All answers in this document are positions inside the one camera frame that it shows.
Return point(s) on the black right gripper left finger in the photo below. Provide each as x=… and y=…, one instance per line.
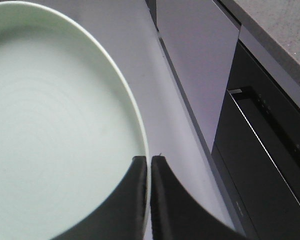
x=122, y=215

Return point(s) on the grey stone countertop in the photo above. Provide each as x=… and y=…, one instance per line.
x=276, y=25

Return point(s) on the grey kitchen cabinet front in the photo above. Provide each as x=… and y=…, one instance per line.
x=198, y=38

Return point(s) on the black built-in oven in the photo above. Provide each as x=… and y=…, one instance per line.
x=257, y=152

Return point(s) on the light green round plate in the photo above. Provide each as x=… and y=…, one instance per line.
x=69, y=123

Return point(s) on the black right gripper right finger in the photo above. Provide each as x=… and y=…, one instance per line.
x=175, y=215

